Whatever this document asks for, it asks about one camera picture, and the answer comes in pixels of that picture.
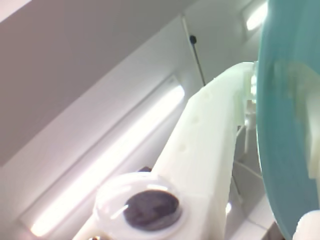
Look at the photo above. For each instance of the fluorescent ceiling light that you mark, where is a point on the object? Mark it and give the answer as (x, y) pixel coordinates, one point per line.
(255, 21)
(112, 150)

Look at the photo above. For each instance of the black-tipped thin pole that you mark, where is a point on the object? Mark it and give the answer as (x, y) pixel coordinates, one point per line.
(192, 39)

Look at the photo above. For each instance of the light blue deep plate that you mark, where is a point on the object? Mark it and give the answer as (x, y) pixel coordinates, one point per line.
(280, 150)

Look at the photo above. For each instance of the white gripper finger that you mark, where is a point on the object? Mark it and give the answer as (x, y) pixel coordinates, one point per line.
(205, 137)
(308, 225)

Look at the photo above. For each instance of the plastic googly eye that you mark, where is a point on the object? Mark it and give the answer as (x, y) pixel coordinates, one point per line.
(150, 207)

